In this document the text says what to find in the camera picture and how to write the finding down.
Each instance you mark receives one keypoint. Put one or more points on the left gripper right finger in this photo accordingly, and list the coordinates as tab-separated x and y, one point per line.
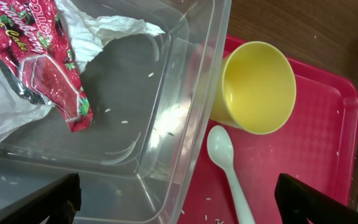
300	203

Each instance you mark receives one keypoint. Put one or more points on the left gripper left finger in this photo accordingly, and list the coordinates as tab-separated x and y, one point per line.
57	202

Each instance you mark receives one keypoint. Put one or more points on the white napkin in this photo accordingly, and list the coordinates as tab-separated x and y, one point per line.
87	36

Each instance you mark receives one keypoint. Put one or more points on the yellow plastic cup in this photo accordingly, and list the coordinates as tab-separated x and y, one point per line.
256	90

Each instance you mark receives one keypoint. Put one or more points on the red snack wrapper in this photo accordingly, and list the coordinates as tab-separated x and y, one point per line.
36	51

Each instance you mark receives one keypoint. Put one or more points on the red serving tray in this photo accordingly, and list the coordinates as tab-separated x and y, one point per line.
317	145

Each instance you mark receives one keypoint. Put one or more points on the white plastic spoon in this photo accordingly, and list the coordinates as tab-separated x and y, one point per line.
221	152

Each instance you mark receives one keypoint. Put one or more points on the clear plastic bin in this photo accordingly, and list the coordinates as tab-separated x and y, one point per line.
151	98

